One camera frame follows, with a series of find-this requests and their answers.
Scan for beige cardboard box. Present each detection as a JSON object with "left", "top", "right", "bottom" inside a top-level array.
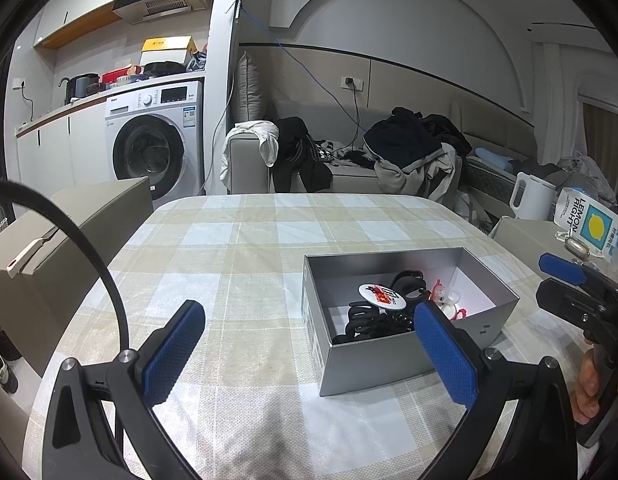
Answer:
[{"left": 0, "top": 176, "right": 154, "bottom": 378}]

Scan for black hair clip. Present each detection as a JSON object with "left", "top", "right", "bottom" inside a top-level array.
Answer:
[{"left": 386, "top": 270, "right": 428, "bottom": 297}]

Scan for dark jacket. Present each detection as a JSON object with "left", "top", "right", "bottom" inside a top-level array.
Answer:
[{"left": 363, "top": 106, "right": 444, "bottom": 168}]

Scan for silver cardboard box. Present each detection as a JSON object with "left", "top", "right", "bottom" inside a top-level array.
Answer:
[{"left": 303, "top": 246, "right": 520, "bottom": 397}]

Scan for grey hoodie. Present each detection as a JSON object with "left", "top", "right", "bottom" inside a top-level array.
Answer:
[{"left": 376, "top": 142, "right": 464, "bottom": 198}]

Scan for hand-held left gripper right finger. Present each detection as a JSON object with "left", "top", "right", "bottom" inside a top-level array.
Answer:
[{"left": 413, "top": 300, "right": 580, "bottom": 480}]

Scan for white electric kettle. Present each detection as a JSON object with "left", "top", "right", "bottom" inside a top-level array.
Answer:
[{"left": 509, "top": 171, "right": 557, "bottom": 221}]

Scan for grey mattress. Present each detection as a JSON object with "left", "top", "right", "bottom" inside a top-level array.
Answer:
[{"left": 459, "top": 155, "right": 564, "bottom": 211}]

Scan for white wall cabinet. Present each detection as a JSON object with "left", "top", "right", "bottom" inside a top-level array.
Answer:
[{"left": 33, "top": 0, "right": 164, "bottom": 51}]

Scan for small clear plastic item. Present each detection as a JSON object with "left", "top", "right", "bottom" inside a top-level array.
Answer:
[{"left": 556, "top": 232, "right": 592, "bottom": 261}]

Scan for white kitchen base cabinet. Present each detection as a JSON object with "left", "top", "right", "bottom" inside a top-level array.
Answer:
[{"left": 15, "top": 91, "right": 110, "bottom": 191}]

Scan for black white patterned cloth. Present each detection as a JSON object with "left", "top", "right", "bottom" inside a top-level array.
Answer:
[{"left": 314, "top": 140, "right": 374, "bottom": 166}]

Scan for white washing machine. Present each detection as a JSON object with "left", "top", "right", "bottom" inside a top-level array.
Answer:
[{"left": 105, "top": 80, "right": 206, "bottom": 211}]

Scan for red box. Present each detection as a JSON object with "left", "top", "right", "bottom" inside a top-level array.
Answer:
[{"left": 101, "top": 67, "right": 134, "bottom": 85}]

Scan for person's right hand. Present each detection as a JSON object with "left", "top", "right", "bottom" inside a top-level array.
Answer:
[{"left": 571, "top": 349, "right": 614, "bottom": 423}]

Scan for red white charm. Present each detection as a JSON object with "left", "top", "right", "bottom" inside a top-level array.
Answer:
[{"left": 428, "top": 280, "right": 452, "bottom": 311}]

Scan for beige side box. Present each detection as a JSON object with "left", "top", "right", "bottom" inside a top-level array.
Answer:
[{"left": 489, "top": 215, "right": 574, "bottom": 281}]

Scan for white bag with lemon print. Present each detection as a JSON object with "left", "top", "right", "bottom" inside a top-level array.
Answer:
[{"left": 553, "top": 187, "right": 618, "bottom": 256}]

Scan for black bag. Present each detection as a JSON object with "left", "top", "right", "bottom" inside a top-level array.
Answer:
[{"left": 144, "top": 61, "right": 187, "bottom": 77}]

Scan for black garment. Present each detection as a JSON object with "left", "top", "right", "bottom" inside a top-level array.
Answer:
[{"left": 271, "top": 116, "right": 334, "bottom": 193}]

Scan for range hood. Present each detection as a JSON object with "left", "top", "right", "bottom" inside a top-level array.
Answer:
[{"left": 111, "top": 0, "right": 210, "bottom": 25}]

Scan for black cooking pot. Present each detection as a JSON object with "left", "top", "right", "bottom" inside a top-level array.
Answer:
[{"left": 59, "top": 74, "right": 100, "bottom": 101}]

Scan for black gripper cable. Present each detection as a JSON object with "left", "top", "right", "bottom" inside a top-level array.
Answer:
[{"left": 0, "top": 178, "right": 132, "bottom": 356}]

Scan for light blue cushion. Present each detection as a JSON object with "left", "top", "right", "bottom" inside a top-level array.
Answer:
[{"left": 474, "top": 146, "right": 514, "bottom": 171}]

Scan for black spiral hair tie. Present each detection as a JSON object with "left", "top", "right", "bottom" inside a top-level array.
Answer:
[{"left": 334, "top": 300, "right": 420, "bottom": 346}]

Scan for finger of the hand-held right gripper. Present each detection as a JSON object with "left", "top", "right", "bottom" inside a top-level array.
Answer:
[
  {"left": 535, "top": 277, "right": 614, "bottom": 333},
  {"left": 538, "top": 252, "right": 618, "bottom": 311}
]

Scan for grey pillow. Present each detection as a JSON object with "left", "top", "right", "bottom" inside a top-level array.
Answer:
[{"left": 230, "top": 51, "right": 270, "bottom": 123}]

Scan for black clothes heap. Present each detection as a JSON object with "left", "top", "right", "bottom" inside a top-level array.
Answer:
[{"left": 421, "top": 114, "right": 474, "bottom": 158}]

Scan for grey sofa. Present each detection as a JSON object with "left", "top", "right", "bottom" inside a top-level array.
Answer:
[{"left": 226, "top": 100, "right": 470, "bottom": 196}]

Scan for grey crumpled cloth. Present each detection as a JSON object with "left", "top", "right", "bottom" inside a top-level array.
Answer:
[{"left": 556, "top": 154, "right": 617, "bottom": 206}]

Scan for black power cable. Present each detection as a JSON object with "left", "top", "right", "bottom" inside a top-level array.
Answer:
[{"left": 351, "top": 87, "right": 364, "bottom": 146}]

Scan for white garment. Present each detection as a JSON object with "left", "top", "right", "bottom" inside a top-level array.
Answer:
[{"left": 221, "top": 120, "right": 280, "bottom": 183}]

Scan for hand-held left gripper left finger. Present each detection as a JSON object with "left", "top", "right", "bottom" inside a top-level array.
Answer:
[{"left": 41, "top": 299, "right": 207, "bottom": 480}]

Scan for yellow box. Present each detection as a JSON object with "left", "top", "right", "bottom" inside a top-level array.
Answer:
[{"left": 140, "top": 36, "right": 198, "bottom": 55}]

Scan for white box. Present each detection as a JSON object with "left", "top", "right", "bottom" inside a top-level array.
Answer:
[{"left": 140, "top": 49, "right": 190, "bottom": 66}]

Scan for beige curtain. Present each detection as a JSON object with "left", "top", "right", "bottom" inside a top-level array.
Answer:
[{"left": 581, "top": 102, "right": 618, "bottom": 201}]

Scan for round white badge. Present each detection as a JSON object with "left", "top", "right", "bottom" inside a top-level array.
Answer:
[{"left": 358, "top": 283, "right": 408, "bottom": 308}]

